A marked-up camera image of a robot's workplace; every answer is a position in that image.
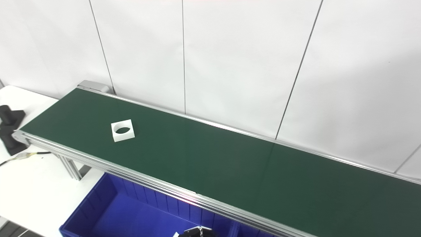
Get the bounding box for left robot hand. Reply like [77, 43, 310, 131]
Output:
[173, 226, 215, 237]

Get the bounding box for white square part with hole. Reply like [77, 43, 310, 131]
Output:
[111, 119, 136, 143]

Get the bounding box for green conveyor belt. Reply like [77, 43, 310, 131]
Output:
[20, 88, 421, 237]
[13, 80, 421, 237]

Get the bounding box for aluminium conveyor leg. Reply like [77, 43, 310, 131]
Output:
[59, 155, 83, 181]

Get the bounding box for grey conveyor motor housing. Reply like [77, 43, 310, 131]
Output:
[78, 80, 110, 94]

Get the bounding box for black stacked parts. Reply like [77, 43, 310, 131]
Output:
[0, 105, 27, 156]

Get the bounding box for thin black yellow cable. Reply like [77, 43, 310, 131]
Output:
[0, 151, 52, 167]

